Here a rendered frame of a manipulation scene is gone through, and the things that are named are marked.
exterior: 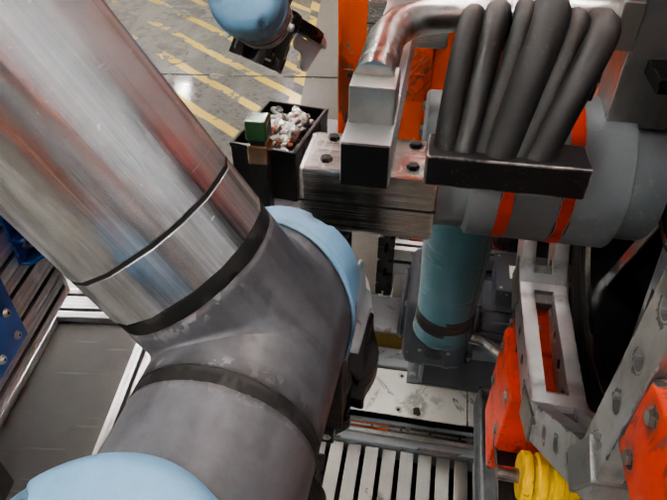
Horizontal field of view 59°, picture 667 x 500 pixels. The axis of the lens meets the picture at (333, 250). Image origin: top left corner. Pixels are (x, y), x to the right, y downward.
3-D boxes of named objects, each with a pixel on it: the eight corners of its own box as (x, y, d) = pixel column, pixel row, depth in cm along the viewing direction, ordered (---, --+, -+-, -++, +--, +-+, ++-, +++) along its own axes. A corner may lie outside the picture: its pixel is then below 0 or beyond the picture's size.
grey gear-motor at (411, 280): (595, 442, 120) (654, 324, 97) (388, 411, 126) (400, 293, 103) (582, 372, 134) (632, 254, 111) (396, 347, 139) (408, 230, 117)
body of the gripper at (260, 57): (233, 54, 84) (217, 45, 72) (254, -7, 82) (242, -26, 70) (283, 74, 85) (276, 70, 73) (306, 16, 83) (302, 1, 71)
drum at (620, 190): (638, 283, 54) (699, 149, 45) (405, 256, 57) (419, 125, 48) (610, 196, 65) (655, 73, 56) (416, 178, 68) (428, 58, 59)
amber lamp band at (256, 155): (268, 167, 108) (267, 148, 106) (247, 165, 109) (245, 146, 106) (274, 156, 112) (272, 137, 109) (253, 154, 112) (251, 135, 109)
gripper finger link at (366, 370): (393, 317, 42) (356, 417, 36) (391, 332, 43) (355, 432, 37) (331, 303, 44) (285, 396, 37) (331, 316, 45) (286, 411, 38)
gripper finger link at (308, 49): (312, 75, 92) (275, 58, 84) (327, 39, 91) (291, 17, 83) (327, 81, 91) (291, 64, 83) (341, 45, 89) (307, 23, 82)
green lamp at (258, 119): (266, 143, 105) (265, 123, 103) (244, 141, 106) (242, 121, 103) (272, 132, 108) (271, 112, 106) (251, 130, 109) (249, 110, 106)
